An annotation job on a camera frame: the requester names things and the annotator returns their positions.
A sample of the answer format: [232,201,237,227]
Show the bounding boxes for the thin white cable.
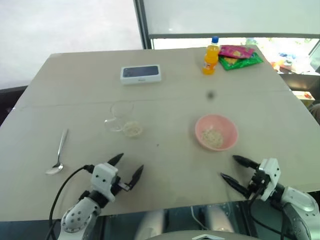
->
[190,205,209,230]

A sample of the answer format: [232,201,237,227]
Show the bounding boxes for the silver metal spoon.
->
[45,128,70,176]

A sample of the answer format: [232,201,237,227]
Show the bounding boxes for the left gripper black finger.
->
[125,164,145,192]
[107,152,125,166]

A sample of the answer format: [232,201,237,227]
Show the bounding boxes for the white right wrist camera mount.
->
[257,157,281,201]

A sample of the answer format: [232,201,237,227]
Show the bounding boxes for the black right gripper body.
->
[247,167,272,201]

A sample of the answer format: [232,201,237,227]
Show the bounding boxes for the grey robot torso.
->
[149,228,254,240]

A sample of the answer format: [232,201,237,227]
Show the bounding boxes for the pink bowl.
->
[194,113,239,152]

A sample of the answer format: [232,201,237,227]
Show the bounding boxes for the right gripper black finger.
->
[232,154,261,170]
[219,172,251,200]

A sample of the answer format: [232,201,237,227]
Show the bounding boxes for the green snack packet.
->
[219,51,264,72]

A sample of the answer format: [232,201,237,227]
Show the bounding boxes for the dark furniture piece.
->
[0,85,29,127]

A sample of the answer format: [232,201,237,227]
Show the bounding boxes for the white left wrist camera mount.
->
[90,163,120,202]

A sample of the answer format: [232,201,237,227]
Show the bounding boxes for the pink snack packet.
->
[218,44,256,60]

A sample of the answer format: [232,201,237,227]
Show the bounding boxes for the small cardboard box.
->
[291,90,316,101]

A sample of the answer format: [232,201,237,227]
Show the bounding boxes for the dark window frame post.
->
[133,0,154,50]

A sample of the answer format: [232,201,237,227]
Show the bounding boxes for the white roller blind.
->
[143,0,320,40]

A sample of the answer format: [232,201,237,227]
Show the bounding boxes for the white and black phone box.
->
[120,64,163,86]

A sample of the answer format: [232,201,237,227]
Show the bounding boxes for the orange juice bottle blue cap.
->
[201,35,221,76]

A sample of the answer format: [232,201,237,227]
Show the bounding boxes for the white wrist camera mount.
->
[257,157,281,201]
[90,163,120,202]

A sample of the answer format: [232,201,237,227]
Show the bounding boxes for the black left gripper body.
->
[111,174,131,196]

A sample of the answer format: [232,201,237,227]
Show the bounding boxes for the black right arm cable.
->
[248,186,291,240]

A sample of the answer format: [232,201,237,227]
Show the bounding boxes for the clear plastic cup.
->
[104,102,144,140]

